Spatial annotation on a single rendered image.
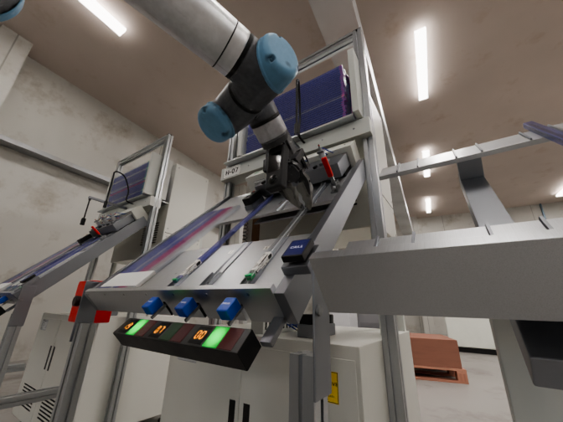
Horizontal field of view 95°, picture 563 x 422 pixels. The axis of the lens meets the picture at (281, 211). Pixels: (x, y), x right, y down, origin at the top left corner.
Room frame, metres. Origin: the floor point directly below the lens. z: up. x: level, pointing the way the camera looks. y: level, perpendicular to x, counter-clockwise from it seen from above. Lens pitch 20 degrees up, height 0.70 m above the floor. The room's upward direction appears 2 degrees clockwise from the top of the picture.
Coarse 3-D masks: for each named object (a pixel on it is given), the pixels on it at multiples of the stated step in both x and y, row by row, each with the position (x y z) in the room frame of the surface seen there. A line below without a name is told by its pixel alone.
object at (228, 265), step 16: (272, 240) 0.59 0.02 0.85; (288, 240) 0.56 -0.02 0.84; (192, 256) 0.72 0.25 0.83; (224, 256) 0.63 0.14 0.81; (240, 256) 0.59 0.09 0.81; (256, 256) 0.56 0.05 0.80; (272, 256) 0.52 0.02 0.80; (160, 272) 0.72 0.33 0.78; (176, 272) 0.67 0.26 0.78; (192, 272) 0.63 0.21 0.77; (208, 272) 0.60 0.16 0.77; (224, 272) 0.56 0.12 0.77; (240, 272) 0.53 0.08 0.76; (272, 272) 0.48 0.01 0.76
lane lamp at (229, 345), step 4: (232, 328) 0.42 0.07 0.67; (236, 328) 0.42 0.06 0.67; (228, 332) 0.42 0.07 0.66; (232, 332) 0.42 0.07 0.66; (236, 332) 0.41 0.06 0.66; (240, 332) 0.41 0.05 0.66; (228, 336) 0.41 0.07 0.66; (232, 336) 0.41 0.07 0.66; (236, 336) 0.41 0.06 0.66; (224, 340) 0.41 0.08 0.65; (228, 340) 0.41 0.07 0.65; (232, 340) 0.40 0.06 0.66; (236, 340) 0.40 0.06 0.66; (220, 344) 0.41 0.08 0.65; (224, 344) 0.40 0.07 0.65; (228, 344) 0.40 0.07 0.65; (232, 344) 0.40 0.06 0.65; (220, 348) 0.40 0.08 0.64; (224, 348) 0.40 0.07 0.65; (228, 348) 0.39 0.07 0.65
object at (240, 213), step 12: (312, 192) 0.77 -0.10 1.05; (324, 192) 0.72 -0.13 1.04; (228, 204) 1.10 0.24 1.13; (240, 204) 1.01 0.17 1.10; (276, 204) 0.81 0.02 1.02; (288, 204) 0.76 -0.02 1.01; (312, 204) 0.69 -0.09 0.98; (324, 204) 0.76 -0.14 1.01; (240, 216) 0.86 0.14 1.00; (264, 216) 0.79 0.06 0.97; (276, 216) 0.85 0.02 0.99; (288, 216) 0.80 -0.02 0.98
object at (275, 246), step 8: (320, 192) 0.72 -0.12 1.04; (312, 200) 0.68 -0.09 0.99; (304, 208) 0.64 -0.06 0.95; (296, 216) 0.62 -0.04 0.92; (288, 224) 0.60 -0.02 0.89; (296, 224) 0.61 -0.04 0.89; (288, 232) 0.58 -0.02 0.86; (280, 240) 0.55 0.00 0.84; (272, 248) 0.53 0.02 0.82; (256, 272) 0.49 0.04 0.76
